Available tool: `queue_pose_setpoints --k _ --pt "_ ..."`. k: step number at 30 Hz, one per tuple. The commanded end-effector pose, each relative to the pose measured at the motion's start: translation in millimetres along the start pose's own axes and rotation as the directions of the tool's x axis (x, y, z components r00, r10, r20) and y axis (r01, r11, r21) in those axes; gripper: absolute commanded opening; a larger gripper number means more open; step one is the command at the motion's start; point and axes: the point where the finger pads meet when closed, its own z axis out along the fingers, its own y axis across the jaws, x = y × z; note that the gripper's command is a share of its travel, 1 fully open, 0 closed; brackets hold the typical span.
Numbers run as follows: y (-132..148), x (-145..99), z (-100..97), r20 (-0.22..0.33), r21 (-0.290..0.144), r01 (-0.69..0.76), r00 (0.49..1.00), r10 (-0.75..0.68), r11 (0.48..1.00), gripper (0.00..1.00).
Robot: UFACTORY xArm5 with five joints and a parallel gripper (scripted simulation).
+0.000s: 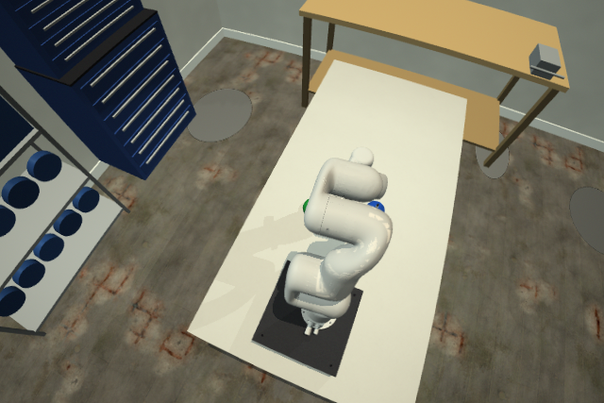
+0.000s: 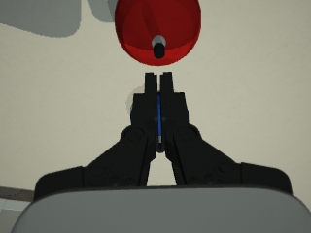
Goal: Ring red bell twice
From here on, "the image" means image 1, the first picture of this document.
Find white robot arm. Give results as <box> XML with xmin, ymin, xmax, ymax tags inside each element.
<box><xmin>285</xmin><ymin>147</ymin><xmax>393</xmax><ymax>335</ymax></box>

